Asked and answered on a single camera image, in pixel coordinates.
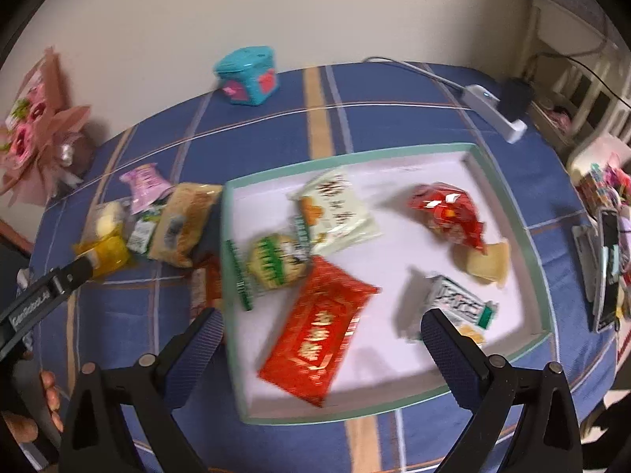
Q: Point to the smartphone on stand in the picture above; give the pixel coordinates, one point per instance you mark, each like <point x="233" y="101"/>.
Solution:
<point x="608" y="269"/>

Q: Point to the yellow cake barcode packet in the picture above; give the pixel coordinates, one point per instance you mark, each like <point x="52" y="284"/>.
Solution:
<point x="107" y="255"/>

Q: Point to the cream pastry snack packet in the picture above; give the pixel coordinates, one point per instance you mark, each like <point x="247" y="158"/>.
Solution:
<point x="334" y="215"/>

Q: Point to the person's left hand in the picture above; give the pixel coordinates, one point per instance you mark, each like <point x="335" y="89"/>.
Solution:
<point x="37" y="416"/>

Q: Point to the black power adapter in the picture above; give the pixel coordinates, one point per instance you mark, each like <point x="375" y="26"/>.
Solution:
<point x="515" y="98"/>

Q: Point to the tan bread packet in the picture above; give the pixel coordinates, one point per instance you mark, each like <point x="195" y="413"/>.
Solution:
<point x="181" y="224"/>

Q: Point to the blue plaid tablecloth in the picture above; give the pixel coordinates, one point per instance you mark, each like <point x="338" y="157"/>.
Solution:
<point x="351" y="108"/>

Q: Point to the brown milk biscuit packet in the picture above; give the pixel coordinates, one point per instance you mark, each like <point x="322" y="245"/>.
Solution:
<point x="205" y="287"/>

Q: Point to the green rimmed white tray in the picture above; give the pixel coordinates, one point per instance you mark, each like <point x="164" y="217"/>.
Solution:
<point x="385" y="367"/>

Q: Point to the teal toy house box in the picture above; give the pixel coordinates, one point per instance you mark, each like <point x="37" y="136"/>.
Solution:
<point x="248" y="76"/>

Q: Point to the red heart snack bag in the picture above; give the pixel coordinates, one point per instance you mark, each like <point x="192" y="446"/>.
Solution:
<point x="450" y="213"/>

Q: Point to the colourful clutter pile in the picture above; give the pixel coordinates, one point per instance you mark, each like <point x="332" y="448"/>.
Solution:
<point x="607" y="187"/>

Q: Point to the long red cake packet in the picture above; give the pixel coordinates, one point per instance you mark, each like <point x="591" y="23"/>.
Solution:
<point x="308" y="353"/>

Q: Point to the white shelf unit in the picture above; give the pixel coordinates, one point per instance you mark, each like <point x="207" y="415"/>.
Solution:
<point x="580" y="68"/>

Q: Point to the green round cracker packet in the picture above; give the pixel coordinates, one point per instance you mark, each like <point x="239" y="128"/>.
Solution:
<point x="272" y="261"/>

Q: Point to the pale yellow wedge snack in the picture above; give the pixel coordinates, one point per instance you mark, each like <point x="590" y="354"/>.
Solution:
<point x="492" y="265"/>

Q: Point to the white green cookie packet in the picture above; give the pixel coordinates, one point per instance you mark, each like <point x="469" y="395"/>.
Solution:
<point x="471" y="315"/>

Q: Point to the pink flower bouquet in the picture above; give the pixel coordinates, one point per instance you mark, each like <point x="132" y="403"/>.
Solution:
<point x="44" y="147"/>

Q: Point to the small green white packet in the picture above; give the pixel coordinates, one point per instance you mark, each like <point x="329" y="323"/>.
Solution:
<point x="139" y="241"/>

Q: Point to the white power strip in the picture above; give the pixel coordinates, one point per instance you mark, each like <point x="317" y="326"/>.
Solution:
<point x="484" y="103"/>

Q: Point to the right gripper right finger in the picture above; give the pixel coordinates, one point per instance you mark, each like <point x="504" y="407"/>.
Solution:
<point x="547" y="437"/>

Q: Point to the white round bun packet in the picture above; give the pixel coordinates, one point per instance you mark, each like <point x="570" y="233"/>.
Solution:
<point x="106" y="219"/>

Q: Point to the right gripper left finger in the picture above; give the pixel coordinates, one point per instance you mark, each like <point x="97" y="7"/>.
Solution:
<point x="96" y="437"/>

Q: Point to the pink purple snack packet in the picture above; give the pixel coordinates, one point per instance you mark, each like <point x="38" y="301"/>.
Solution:
<point x="147" y="186"/>

